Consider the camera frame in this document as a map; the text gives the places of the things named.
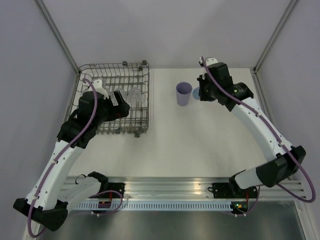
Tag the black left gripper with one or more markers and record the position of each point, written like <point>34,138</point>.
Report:
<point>120,111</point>

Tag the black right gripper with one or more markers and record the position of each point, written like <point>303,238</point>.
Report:
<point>203,79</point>

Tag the blue plastic cup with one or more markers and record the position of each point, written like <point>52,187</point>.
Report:
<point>195,93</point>

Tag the lavender plastic cup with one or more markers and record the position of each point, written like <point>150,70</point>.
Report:
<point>183,92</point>

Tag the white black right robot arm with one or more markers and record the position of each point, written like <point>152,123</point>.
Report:
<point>281,157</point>

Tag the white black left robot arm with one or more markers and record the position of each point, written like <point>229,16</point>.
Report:
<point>46,204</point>

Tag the clear glass cup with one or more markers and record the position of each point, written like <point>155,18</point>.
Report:
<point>134,96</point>
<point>115,94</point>
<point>85,88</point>

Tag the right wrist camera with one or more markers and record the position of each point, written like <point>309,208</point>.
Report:
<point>208,62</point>

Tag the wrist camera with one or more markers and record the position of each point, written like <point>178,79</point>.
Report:
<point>208,62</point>
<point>100,86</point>

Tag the grey wire dish rack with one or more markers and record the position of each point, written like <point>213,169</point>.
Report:
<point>124,75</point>

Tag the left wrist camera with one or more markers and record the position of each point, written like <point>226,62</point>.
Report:
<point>100,86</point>

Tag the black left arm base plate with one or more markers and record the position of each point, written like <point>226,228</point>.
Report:
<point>117,186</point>

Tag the aluminium mounting rail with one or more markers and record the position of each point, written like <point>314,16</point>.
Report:
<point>188,188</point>

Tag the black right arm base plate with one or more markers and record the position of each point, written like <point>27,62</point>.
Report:
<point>224,190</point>

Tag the white slotted cable duct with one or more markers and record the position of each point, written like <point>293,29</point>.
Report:
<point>130,205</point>

